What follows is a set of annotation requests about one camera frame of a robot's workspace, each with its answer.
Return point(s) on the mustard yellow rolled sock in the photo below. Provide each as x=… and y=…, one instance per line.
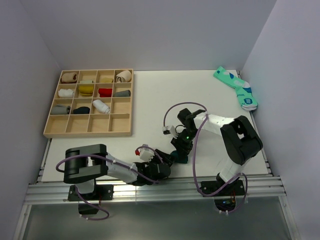
x=86, y=90

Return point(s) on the beige rolled sock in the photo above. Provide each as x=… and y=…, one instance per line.
x=69, y=77

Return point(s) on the white sock black stripes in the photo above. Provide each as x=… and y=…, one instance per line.
x=101, y=106

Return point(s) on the red rolled sock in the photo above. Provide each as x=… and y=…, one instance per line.
x=105, y=92

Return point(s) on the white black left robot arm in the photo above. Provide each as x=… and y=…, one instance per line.
x=83, y=165

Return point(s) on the mint green patterned sock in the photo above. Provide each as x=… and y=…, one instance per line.
x=242, y=88

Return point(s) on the pale green rolled sock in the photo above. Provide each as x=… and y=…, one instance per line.
x=87, y=81

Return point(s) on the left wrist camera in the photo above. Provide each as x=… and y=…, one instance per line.
x=145, y=153

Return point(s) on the white rolled sock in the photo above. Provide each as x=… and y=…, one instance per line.
x=66, y=93

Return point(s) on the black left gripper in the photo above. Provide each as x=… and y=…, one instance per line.
x=165, y=157

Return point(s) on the cream brown rolled sock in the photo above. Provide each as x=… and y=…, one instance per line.
x=124, y=76

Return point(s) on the dark green reindeer sock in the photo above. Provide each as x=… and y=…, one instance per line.
x=177, y=159

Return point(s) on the dark grey rolled sock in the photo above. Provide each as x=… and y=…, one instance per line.
x=124, y=93

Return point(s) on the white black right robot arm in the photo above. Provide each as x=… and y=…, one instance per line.
x=240, y=139

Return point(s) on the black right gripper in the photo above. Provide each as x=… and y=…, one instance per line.
x=182, y=148

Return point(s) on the wooden compartment tray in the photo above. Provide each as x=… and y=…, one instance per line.
x=117, y=123

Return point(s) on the dark navy rolled sock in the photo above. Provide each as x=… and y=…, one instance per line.
x=83, y=110

